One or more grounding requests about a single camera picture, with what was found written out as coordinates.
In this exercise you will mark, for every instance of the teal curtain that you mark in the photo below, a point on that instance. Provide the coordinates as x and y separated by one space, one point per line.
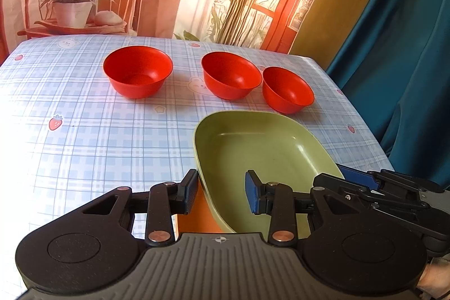
404 57

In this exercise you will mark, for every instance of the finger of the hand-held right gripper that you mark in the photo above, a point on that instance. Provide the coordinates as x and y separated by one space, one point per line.
355 177
337 184

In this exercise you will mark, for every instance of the green oval plate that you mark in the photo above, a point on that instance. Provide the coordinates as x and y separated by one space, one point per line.
260 159

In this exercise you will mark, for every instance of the medium red bowl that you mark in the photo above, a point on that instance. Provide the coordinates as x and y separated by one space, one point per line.
230 75

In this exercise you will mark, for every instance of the person's right forearm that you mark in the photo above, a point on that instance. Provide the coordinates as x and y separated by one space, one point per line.
436 277

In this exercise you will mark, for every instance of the large red bowl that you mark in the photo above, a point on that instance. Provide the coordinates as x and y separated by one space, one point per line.
137 71

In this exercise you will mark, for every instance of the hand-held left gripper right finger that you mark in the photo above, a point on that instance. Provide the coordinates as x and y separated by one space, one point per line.
251 196

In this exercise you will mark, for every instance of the small red bowl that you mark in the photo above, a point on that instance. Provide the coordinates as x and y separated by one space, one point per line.
286 91

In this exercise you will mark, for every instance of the orange plate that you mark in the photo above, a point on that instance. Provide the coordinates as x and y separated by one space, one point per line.
197 212

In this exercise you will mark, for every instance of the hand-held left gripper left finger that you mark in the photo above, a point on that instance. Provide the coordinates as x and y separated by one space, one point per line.
191 192

